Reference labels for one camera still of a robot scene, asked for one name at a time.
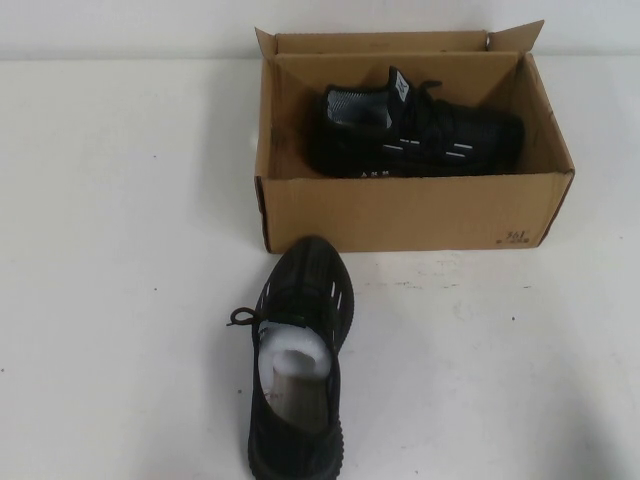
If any black knit sneaker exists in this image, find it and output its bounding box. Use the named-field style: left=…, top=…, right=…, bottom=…
left=314, top=64, right=527, bottom=179
left=225, top=234, right=357, bottom=476

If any brown cardboard shoe box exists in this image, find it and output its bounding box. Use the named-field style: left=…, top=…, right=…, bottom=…
left=252, top=19, right=575, bottom=254

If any white foam shoe stuffing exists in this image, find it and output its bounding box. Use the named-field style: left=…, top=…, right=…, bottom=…
left=258, top=327, right=334, bottom=387

